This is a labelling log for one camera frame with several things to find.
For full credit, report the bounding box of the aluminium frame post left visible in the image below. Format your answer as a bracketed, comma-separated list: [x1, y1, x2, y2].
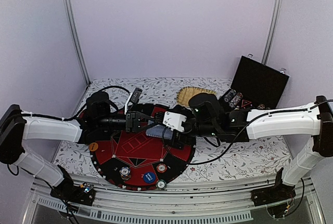
[63, 0, 91, 86]

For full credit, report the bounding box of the woven bamboo tray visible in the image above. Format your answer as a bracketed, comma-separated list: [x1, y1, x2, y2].
[176, 86, 217, 107]

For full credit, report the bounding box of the round red black poker mat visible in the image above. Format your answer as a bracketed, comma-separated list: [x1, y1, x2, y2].
[90, 103, 196, 191]

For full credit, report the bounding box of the aluminium front rail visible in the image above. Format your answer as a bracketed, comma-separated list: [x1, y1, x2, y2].
[28, 174, 321, 222]

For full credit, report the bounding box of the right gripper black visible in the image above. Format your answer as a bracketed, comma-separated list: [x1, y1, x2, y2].
[162, 104, 218, 150]

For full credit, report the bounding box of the orange big blind button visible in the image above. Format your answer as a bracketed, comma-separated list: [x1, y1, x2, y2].
[88, 142, 98, 152]

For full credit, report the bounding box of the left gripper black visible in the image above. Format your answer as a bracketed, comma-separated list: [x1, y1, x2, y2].
[96, 112, 159, 134]

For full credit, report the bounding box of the red white poker chip stack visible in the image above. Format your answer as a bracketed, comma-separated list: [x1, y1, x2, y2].
[157, 163, 167, 173]

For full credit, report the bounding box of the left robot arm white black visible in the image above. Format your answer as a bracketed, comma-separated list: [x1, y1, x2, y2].
[1, 89, 160, 206]

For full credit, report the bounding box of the green poker chip stack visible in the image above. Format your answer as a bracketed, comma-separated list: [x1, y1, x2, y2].
[156, 180, 167, 190]

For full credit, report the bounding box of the middle long chip row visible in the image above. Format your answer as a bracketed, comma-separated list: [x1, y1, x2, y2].
[228, 93, 243, 109]

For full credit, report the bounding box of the black poker set case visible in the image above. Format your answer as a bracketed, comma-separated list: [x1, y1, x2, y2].
[219, 56, 289, 112]

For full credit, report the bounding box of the blue small blind button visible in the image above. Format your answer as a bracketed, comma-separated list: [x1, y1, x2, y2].
[143, 172, 156, 184]

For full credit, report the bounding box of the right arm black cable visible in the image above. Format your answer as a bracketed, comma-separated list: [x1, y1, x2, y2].
[161, 100, 333, 166]

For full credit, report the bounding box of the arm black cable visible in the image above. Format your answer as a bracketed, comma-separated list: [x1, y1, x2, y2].
[161, 100, 333, 166]
[15, 85, 131, 123]

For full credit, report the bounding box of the blue white poker chip stack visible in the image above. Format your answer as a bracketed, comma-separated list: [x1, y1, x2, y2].
[119, 166, 131, 181]

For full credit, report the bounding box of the aluminium frame post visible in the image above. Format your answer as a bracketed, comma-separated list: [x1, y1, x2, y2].
[261, 0, 283, 65]
[63, 0, 91, 86]

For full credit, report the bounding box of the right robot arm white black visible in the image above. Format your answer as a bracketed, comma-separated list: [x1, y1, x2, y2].
[162, 93, 332, 206]

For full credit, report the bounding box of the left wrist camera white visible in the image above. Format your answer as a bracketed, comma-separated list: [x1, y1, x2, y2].
[124, 87, 143, 114]

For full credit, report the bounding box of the red triangular all-in marker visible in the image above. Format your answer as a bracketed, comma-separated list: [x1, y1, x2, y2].
[241, 99, 252, 108]

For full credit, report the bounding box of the aluminium frame post right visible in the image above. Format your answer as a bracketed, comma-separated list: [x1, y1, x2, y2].
[261, 0, 283, 65]

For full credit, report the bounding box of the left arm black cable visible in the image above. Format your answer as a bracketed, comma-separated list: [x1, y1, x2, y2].
[15, 85, 131, 123]

